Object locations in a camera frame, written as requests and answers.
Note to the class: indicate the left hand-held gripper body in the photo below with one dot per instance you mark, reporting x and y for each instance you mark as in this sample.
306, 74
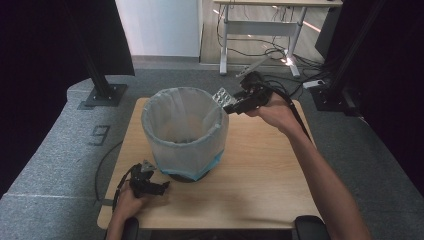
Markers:
140, 180

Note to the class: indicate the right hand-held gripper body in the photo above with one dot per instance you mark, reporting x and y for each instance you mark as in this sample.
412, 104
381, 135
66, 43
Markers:
255, 93

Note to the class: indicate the silver foil blister pack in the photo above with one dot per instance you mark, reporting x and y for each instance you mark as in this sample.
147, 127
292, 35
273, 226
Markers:
222, 96

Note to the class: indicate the black trash bin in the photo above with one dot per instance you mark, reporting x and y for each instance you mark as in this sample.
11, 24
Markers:
186, 178

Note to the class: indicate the blue bin with clear liner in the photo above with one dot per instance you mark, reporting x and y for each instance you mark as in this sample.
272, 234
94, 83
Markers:
186, 150

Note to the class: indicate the person's left hand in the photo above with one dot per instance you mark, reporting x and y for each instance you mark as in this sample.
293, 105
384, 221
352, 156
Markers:
128, 205

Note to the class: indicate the person's right hand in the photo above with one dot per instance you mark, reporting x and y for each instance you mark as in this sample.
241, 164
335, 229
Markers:
275, 113

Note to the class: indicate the grey tape strip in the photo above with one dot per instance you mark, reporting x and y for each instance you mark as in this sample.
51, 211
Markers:
104, 202

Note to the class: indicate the black chair armrest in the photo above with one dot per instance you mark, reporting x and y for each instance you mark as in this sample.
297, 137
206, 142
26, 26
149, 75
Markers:
131, 229
311, 229

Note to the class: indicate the white power strip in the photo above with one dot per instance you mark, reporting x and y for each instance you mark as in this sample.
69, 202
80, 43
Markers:
313, 84

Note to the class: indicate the black metal stand with base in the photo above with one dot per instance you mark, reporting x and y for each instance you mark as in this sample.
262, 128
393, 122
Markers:
333, 93
100, 83

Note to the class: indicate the black computer case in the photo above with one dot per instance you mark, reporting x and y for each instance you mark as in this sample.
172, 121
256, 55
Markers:
328, 33

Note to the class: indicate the white partition panel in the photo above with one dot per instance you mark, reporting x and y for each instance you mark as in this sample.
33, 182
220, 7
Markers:
160, 26

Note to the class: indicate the black curtain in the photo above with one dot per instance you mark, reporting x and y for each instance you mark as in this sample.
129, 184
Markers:
36, 66
393, 83

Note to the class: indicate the white metal frame desk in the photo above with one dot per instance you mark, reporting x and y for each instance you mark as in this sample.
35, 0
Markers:
260, 28

